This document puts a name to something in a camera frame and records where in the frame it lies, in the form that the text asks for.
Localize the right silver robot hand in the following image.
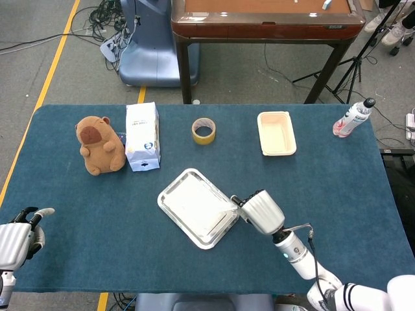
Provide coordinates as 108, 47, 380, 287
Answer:
230, 189, 286, 236

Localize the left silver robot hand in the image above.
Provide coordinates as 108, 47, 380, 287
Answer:
0, 206, 56, 270

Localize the white paper sheet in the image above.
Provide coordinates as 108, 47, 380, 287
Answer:
161, 178, 239, 237

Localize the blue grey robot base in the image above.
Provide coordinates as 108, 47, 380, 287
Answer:
134, 293, 276, 311

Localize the silver metal tray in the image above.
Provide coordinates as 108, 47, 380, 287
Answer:
157, 167, 241, 250

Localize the beige plastic food container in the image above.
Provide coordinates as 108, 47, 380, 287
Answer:
257, 111, 298, 157

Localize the blue felt table cover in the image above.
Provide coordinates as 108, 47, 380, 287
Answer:
0, 103, 415, 297

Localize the yellow tape roll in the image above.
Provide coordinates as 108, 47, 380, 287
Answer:
191, 117, 217, 146

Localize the plastic bottle pink drink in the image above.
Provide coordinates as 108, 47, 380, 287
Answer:
332, 97, 377, 139

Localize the brown capybara plush toy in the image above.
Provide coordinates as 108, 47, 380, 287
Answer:
75, 115, 127, 176

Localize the white paper bag package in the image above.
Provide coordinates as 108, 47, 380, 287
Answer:
124, 102, 161, 172

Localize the white power strip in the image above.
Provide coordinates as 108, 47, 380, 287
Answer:
405, 113, 415, 141

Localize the black tripod stand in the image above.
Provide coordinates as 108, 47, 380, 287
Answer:
292, 0, 403, 104

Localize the brown mahjong table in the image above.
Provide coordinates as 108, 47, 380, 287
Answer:
171, 0, 366, 105

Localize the large white socket board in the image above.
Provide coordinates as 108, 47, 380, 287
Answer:
99, 32, 130, 63

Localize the white sneaker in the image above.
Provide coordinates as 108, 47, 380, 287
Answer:
381, 21, 407, 47
363, 13, 386, 33

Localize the black equipment frame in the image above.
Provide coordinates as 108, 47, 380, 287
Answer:
378, 148, 415, 257

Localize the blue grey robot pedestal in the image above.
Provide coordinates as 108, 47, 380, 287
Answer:
118, 0, 200, 87

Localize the black cable bundle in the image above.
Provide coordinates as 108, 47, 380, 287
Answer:
88, 0, 137, 74

